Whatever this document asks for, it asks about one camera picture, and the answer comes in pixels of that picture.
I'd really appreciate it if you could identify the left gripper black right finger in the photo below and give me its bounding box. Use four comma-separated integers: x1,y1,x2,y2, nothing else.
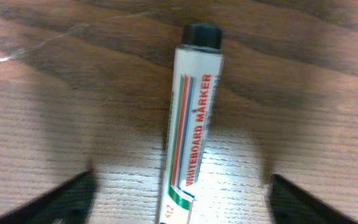
268,174,358,224

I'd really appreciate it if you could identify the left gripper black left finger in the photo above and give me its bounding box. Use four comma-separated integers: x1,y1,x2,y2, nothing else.
0,170,98,224

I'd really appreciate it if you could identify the black cap whiteboard marker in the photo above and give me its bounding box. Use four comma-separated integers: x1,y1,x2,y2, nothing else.
156,22,225,224

